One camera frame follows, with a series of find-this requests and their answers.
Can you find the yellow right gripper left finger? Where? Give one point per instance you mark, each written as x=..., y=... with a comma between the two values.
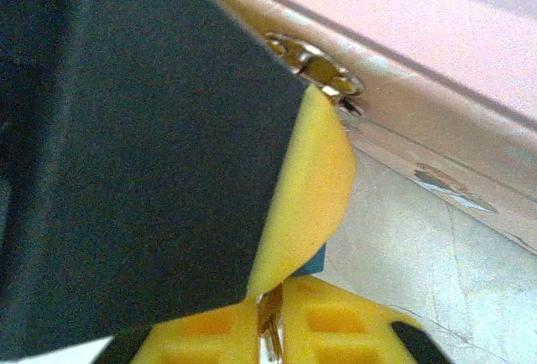
x=201, y=334

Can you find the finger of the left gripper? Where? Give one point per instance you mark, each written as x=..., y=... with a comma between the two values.
x=147, y=150

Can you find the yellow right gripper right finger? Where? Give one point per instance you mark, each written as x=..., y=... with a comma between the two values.
x=335, y=322

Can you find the small metal key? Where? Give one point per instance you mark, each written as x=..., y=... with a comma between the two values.
x=270, y=313

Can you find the gold hasp latch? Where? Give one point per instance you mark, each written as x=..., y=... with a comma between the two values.
x=319, y=66

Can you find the pink tin box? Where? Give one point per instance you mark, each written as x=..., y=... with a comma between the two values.
x=419, y=45

